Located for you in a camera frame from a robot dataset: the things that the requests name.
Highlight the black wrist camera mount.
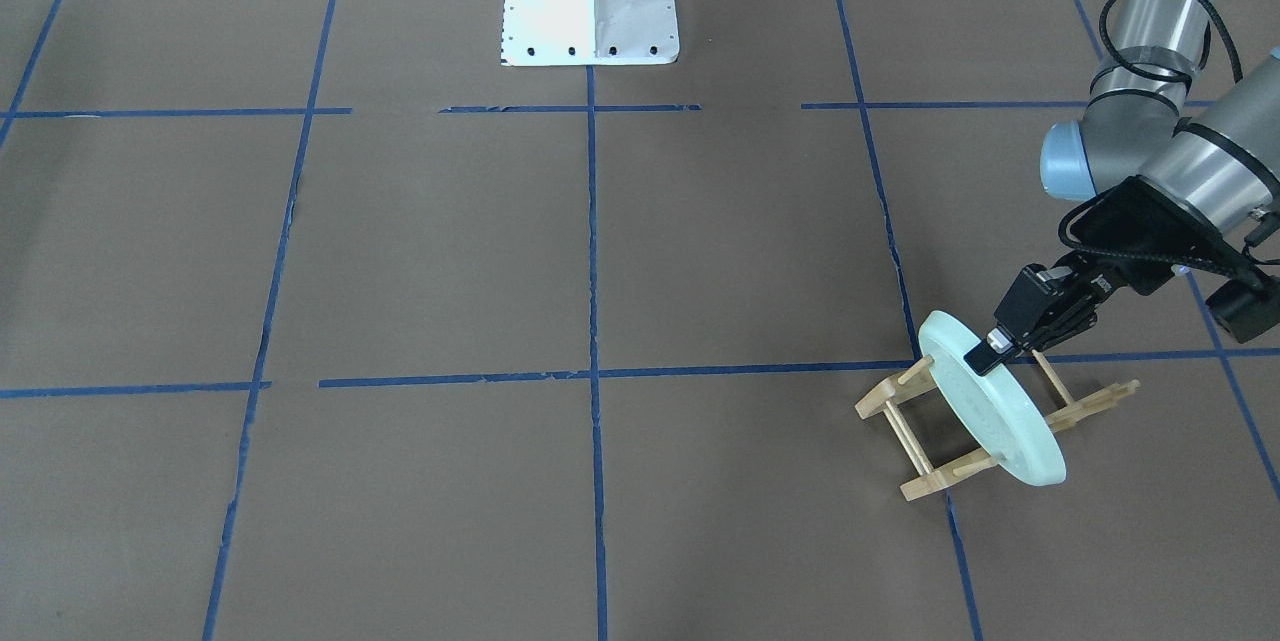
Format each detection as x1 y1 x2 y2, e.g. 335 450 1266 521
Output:
1204 275 1279 344

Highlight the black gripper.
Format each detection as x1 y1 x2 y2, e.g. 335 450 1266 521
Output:
964 177 1242 376

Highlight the wooden dish rack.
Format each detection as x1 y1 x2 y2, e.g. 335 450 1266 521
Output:
855 351 1140 502

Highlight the light green ceramic plate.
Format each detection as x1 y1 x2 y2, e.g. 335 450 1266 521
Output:
918 310 1068 486

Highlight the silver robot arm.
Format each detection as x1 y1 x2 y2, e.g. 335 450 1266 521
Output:
965 0 1279 376

